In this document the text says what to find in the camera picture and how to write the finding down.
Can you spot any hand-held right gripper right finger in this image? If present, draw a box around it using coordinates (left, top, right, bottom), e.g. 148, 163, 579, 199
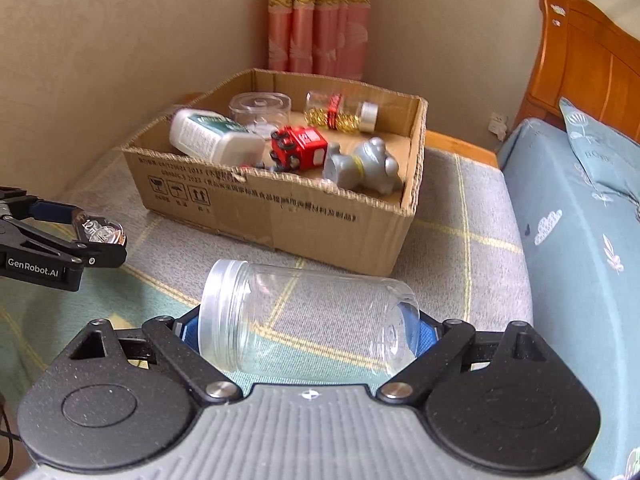
375, 312, 548, 406

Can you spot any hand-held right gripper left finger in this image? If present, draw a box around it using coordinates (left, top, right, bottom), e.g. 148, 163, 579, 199
67, 306, 243, 406

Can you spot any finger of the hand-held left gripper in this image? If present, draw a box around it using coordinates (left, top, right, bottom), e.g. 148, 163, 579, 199
0, 187, 83, 227
0, 216, 128, 269

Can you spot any clear round plastic container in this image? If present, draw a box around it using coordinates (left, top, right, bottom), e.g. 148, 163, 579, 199
229, 92, 293, 136

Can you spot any small bottle of gold beads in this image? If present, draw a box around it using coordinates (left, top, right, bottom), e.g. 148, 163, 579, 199
304, 90, 381, 134

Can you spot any cardboard box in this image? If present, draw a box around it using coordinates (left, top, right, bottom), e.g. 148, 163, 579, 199
120, 67, 429, 278

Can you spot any pink patterned curtain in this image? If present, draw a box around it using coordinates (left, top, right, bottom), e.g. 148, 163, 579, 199
266, 0, 373, 82

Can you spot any clear plastic jar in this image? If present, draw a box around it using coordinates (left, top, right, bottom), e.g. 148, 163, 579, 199
198, 258, 421, 378

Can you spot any white plastic bottle green label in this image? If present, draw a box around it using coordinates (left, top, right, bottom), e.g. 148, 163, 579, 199
169, 108, 266, 167

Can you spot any blue printed bedsheet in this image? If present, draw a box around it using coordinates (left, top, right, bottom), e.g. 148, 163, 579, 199
497, 117, 640, 480

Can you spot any grey green checked blanket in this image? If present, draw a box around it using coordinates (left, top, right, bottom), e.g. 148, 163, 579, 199
0, 147, 533, 411

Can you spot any blue flower print pillow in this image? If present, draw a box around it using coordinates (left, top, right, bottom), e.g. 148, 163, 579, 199
559, 97, 640, 221

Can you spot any wooden headboard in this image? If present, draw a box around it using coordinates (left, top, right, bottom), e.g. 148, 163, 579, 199
515, 0, 640, 143

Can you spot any grey toy figure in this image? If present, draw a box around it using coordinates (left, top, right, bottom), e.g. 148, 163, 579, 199
322, 137, 405, 196

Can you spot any red toy train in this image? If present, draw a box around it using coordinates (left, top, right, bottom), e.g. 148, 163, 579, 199
270, 126, 329, 173

